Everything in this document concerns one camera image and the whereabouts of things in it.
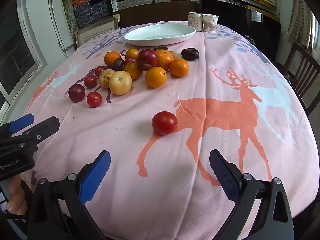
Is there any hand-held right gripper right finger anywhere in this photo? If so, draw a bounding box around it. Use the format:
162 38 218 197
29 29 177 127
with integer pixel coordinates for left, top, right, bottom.
209 149 294 240

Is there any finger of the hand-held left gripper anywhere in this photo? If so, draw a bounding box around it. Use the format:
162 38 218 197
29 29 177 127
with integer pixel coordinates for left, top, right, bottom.
0 113 35 139
17 116 61 153

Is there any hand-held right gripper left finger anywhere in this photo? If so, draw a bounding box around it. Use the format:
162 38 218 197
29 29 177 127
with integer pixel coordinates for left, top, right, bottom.
26 150 111 240

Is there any dark red plum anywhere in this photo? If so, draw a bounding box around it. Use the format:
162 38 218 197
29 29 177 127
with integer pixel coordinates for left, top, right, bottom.
68 84 86 103

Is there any large red tomato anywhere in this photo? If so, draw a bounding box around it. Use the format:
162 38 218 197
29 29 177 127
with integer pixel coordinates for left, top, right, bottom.
152 111 178 136

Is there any small orange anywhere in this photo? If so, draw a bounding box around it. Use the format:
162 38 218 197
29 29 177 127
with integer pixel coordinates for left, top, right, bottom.
125 48 140 59

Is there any large dark water chestnut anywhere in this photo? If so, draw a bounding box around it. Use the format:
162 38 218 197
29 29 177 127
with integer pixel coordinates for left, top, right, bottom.
181 48 200 61

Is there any white oval plate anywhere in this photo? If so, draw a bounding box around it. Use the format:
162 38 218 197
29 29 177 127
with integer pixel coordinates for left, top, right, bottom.
124 24 196 47

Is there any person's left hand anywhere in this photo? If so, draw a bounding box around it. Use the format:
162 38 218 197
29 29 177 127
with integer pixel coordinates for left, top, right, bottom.
5 174 28 216

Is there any pink deer printed tablecloth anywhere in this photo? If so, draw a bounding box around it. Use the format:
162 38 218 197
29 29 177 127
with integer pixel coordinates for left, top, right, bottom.
21 21 314 240

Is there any window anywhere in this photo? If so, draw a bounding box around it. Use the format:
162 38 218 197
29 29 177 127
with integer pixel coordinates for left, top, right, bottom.
0 0 48 120

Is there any pale yellow round fruit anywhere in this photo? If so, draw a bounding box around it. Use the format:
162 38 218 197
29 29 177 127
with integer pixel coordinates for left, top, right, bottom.
109 71 132 95
98 69 116 89

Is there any white board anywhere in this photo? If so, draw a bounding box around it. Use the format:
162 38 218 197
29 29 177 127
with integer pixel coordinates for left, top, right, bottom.
48 0 75 52

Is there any marbled panel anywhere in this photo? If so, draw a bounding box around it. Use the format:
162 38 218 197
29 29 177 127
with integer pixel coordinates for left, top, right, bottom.
61 0 80 32

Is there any large red plum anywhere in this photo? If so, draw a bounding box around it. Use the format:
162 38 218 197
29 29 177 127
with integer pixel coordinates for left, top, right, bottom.
137 49 159 71

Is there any stack of blue patterned boxes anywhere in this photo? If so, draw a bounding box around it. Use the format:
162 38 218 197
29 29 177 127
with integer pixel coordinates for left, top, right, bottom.
72 0 113 29

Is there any dark wooden slatted chair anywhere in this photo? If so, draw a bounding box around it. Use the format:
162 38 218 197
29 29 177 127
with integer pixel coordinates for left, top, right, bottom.
274 42 320 117

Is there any paper cup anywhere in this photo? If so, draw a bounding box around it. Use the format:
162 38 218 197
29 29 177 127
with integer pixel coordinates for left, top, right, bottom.
202 13 219 34

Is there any beverage can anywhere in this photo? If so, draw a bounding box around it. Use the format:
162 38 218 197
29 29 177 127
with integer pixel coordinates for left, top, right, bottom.
188 12 203 32

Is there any black glossy panel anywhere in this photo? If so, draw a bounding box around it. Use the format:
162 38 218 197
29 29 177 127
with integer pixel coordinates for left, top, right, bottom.
201 0 282 63

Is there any wooden picture frame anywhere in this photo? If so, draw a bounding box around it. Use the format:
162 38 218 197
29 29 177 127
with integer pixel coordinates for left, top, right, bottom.
75 15 120 49

